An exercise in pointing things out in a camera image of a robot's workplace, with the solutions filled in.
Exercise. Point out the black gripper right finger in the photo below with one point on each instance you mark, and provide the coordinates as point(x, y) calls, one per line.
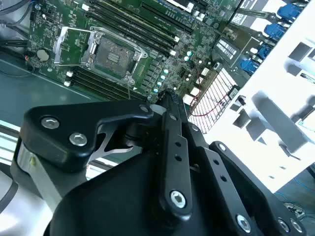
point(230, 194)

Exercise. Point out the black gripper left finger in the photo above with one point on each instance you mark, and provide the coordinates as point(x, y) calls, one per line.
point(176, 177)

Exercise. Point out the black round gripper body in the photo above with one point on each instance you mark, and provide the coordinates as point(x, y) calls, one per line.
point(110, 201)

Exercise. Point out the metal socket cover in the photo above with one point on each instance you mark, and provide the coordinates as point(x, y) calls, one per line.
point(61, 45)

